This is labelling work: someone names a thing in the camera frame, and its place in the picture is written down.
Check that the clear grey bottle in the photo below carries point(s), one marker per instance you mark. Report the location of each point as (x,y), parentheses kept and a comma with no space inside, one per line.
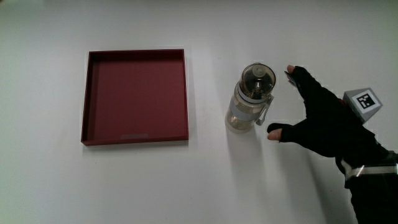
(250,98)

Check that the person's right hand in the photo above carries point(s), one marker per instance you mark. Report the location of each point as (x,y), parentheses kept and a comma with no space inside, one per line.
(329,124)

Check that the dark red square tray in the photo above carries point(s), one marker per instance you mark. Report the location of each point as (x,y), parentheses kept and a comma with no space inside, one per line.
(136,95)

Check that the person's right forearm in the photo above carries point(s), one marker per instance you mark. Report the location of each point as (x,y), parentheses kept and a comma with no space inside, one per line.
(373,186)

